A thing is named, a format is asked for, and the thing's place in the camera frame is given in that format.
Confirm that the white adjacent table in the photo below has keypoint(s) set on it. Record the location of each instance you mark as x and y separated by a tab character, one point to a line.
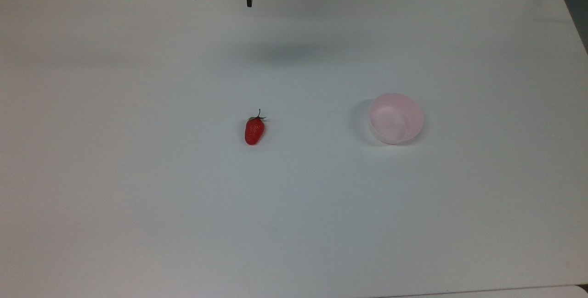
505	291

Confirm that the pink plastic bowl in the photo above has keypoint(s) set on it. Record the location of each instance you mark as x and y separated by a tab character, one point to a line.
396	120

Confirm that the red strawberry with green stem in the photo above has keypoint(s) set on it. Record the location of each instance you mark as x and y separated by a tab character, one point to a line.
254	131

